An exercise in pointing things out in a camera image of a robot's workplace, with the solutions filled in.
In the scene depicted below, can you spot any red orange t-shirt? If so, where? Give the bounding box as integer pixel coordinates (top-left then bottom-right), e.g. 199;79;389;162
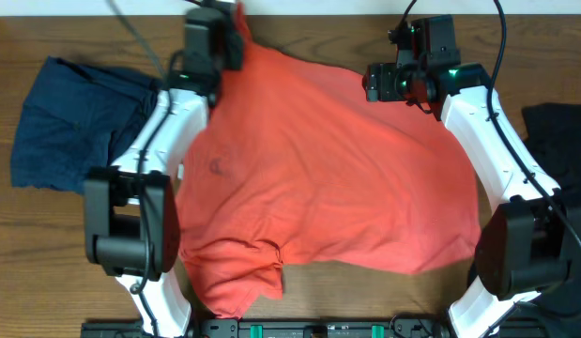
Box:
176;12;481;318

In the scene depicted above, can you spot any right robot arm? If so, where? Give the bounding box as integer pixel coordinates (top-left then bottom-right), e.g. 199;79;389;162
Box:
363;15;581;337

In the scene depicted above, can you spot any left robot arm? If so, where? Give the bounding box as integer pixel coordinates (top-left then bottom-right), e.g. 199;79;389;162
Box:
81;1;244;337

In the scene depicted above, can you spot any black garment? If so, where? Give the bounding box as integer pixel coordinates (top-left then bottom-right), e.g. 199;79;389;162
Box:
466;101;581;338

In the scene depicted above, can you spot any folded navy blue garment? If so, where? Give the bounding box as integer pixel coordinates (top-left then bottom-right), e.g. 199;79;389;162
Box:
10;56;161;194

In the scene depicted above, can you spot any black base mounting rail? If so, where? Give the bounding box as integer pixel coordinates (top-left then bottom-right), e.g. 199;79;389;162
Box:
80;316;454;338

